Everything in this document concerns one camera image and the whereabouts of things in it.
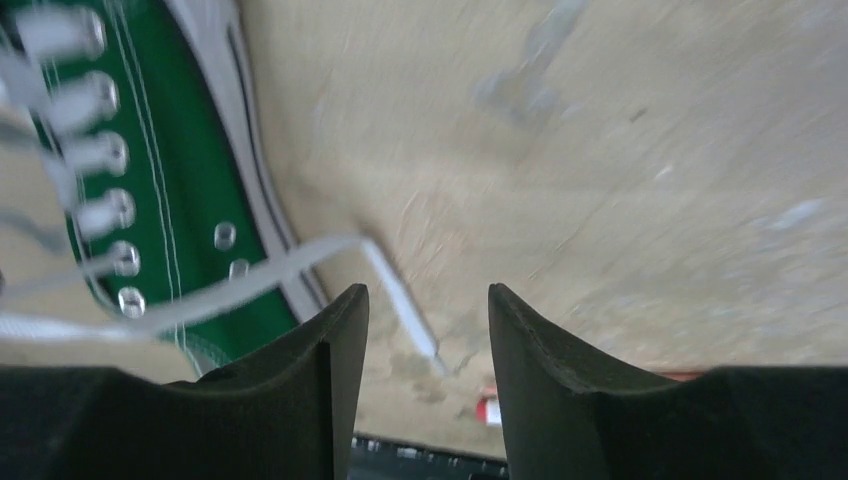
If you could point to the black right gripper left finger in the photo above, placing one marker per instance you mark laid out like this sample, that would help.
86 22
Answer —
285 411

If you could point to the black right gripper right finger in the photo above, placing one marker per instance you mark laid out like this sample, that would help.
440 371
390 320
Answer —
572 411

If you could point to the green canvas sneaker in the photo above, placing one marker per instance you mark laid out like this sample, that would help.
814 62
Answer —
185 166

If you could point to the white shoelace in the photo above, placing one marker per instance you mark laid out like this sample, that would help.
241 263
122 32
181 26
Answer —
232 285

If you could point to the red white marker pen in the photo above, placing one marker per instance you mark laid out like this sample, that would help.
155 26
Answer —
488 407

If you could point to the orange marker pen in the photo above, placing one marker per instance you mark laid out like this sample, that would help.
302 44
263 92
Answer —
681 376

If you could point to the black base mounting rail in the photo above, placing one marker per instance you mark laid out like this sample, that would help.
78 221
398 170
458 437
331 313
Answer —
382 458

